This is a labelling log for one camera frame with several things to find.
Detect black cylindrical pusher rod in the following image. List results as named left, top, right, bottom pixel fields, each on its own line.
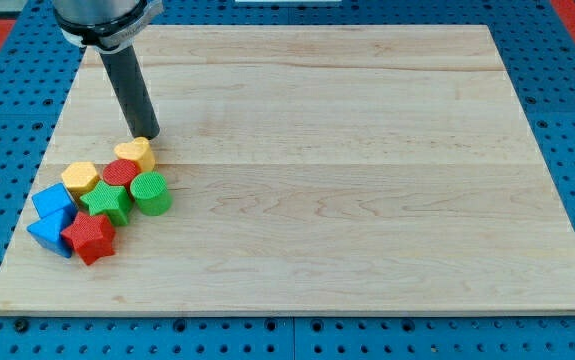
left=101, top=46, right=160, bottom=140

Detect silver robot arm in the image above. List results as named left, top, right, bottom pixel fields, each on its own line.
left=52, top=0, right=164, bottom=139

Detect green star block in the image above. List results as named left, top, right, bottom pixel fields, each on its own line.
left=81, top=180, right=133, bottom=226

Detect red star block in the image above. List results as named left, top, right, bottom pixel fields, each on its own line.
left=60, top=212, right=116, bottom=266

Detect yellow heart block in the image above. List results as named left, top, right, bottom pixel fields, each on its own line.
left=114, top=137, right=156, bottom=172

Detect red cylinder block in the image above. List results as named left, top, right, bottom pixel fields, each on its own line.
left=102, top=159, right=140, bottom=193

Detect yellow hexagon block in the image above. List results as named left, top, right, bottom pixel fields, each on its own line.
left=61, top=161, right=100, bottom=201

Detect green cylinder block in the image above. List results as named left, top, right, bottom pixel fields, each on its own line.
left=130, top=171, right=173, bottom=216

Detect blue cube block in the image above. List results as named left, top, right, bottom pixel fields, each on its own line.
left=31, top=183, right=78, bottom=218

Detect blue triangle block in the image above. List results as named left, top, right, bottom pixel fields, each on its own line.
left=27, top=210, right=73, bottom=258

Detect light wooden board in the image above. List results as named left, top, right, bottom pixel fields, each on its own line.
left=0, top=25, right=575, bottom=317

